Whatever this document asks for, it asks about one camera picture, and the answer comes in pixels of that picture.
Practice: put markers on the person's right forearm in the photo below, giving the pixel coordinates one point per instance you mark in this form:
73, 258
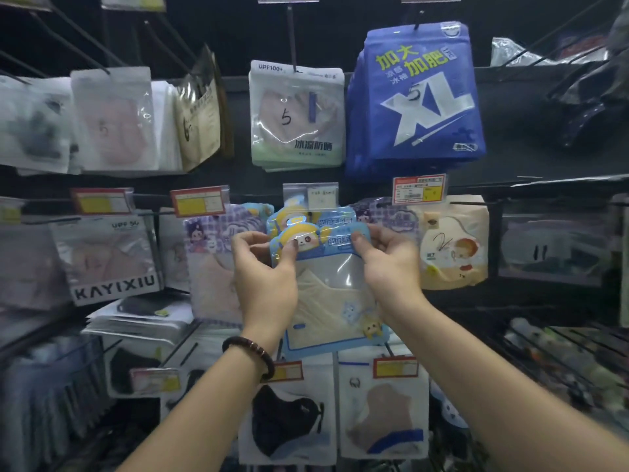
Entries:
491, 388

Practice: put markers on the person's left hand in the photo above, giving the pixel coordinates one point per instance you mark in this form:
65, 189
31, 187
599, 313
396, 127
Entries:
268, 299

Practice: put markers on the grey packet pink mask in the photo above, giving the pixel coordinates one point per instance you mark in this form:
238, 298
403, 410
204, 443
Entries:
108, 260

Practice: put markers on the blue cartoon packet navy mask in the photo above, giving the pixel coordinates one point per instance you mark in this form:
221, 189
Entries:
314, 216

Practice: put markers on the dark blue mask packet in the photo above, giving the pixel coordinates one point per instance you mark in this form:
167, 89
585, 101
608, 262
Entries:
417, 103

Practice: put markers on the clear packet pink mask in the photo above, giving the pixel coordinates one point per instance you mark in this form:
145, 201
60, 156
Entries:
29, 265

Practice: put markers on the white packet beige mask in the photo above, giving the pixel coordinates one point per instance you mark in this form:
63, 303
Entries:
174, 250

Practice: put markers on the blue white bunny toy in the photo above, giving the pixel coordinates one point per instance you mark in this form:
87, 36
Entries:
452, 412

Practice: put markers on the pale tall packet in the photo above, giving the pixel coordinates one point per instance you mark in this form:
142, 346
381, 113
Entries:
621, 260

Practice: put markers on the white red price tag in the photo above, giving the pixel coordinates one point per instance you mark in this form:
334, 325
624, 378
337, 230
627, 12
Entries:
155, 381

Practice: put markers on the navy dotted headband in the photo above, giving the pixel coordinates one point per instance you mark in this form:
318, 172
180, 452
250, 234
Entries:
585, 122

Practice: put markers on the black mask packet pale arc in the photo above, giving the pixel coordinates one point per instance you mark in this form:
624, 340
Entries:
285, 422

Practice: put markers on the person's left forearm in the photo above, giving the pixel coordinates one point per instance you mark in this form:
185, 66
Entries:
206, 427

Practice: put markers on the white packet grey mask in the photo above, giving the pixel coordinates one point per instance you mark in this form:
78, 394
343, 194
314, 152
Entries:
34, 127

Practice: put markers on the pale green mask packet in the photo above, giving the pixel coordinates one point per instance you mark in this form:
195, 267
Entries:
295, 117

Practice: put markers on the blue cartoon packet cream mask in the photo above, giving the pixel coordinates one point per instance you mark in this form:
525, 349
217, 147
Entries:
329, 299

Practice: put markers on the stack of mask packets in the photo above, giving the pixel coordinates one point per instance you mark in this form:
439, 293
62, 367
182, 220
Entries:
137, 314

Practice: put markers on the crumpled clear packet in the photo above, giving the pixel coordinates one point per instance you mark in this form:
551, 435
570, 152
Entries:
521, 54

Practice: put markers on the purple checked packet blue mask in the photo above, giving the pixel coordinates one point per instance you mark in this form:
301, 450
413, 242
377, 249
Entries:
388, 216

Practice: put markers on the clear holder white paper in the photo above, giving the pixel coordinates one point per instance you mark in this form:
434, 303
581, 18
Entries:
310, 196

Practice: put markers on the cream line-drawing mask packet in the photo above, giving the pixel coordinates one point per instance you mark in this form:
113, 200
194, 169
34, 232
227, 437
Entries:
196, 122

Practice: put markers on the clear packet purple trim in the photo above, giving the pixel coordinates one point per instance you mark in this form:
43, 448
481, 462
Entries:
555, 245

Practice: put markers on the person's right hand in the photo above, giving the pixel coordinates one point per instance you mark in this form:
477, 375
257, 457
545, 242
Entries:
395, 280

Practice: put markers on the glossy packet pink mask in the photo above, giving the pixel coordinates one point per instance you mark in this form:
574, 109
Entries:
118, 122

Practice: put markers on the white price tag with barcode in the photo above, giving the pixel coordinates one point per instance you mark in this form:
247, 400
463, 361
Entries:
419, 190

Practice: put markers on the row of translucent mask packets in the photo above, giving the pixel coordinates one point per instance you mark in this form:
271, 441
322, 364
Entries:
49, 403

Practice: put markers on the cream cartoon girl packet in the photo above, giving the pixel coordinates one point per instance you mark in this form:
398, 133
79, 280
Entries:
457, 250

